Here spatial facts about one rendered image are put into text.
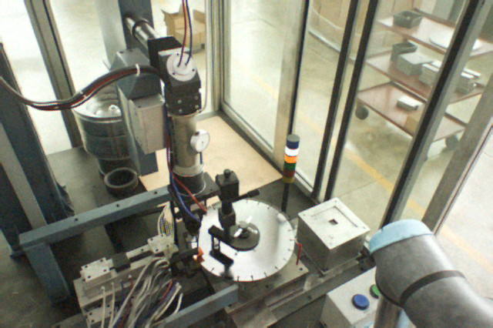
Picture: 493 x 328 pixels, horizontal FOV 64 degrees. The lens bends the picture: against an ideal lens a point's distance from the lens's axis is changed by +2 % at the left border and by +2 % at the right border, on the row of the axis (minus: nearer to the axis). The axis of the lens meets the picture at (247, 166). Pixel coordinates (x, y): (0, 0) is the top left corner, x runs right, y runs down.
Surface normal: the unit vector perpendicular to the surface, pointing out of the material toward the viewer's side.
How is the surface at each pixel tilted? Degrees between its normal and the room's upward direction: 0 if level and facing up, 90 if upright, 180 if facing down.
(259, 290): 0
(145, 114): 90
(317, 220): 0
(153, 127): 90
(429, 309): 58
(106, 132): 90
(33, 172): 90
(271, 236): 0
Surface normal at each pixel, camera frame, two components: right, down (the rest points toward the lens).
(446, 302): -0.30, -0.36
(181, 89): 0.50, 0.57
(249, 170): 0.04, -0.77
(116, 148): 0.21, 0.63
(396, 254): -0.77, -0.37
